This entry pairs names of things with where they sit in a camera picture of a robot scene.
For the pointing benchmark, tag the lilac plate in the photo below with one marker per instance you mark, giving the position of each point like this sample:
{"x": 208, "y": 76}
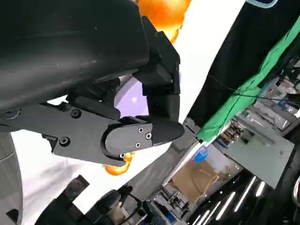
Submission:
{"x": 131, "y": 98}

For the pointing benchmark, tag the black backdrop cloth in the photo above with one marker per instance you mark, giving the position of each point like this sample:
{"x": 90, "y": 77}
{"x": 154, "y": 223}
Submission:
{"x": 246, "y": 58}

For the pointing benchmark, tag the pale green mug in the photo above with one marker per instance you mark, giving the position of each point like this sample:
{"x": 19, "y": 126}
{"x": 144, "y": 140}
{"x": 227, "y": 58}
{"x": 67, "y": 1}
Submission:
{"x": 262, "y": 2}

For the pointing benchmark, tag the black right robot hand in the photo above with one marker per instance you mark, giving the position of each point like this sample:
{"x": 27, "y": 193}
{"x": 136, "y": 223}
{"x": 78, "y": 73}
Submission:
{"x": 70, "y": 208}

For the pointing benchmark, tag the blue plastic bag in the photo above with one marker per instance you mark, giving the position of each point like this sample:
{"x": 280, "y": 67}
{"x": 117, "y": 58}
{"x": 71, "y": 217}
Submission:
{"x": 201, "y": 155}

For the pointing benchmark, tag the orange and white bread roll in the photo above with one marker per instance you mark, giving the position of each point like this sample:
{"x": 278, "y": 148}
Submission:
{"x": 164, "y": 14}
{"x": 116, "y": 170}

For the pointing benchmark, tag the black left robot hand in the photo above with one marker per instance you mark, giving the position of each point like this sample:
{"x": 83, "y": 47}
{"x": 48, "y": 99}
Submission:
{"x": 70, "y": 47}

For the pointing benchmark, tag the brown cardboard box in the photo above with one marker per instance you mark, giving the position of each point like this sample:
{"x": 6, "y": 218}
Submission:
{"x": 194, "y": 180}

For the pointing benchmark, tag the green cloth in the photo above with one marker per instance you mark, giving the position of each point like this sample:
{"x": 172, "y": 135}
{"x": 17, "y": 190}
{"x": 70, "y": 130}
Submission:
{"x": 234, "y": 112}

